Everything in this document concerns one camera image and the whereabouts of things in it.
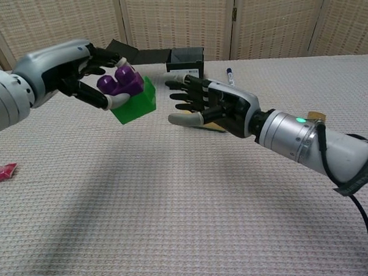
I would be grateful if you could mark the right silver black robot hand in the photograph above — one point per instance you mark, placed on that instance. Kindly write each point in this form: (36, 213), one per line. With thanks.
(231, 108)

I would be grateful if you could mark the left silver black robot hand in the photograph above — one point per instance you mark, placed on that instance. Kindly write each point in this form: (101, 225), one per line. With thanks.
(43, 67)

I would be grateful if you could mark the purple block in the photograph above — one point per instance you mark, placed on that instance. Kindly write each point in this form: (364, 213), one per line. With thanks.
(126, 81)

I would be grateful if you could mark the green block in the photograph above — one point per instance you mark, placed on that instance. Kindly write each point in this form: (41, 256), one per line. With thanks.
(140, 106)

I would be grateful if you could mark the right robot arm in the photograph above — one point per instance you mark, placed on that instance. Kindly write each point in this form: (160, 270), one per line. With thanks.
(287, 133)

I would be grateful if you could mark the blue white marker pen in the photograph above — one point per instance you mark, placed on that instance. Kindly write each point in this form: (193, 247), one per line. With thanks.
(231, 78)

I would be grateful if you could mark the woven folding screen panel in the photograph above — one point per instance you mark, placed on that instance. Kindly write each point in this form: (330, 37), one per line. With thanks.
(59, 21)
(276, 21)
(350, 20)
(178, 19)

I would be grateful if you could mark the black open cardboard box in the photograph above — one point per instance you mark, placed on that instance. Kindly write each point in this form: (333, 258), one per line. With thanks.
(184, 66)

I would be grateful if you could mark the red candy packet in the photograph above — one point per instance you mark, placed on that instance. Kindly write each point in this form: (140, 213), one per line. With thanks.
(3, 172)

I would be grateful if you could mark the beige woven tablecloth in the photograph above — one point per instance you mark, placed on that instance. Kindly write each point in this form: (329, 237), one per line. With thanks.
(174, 205)

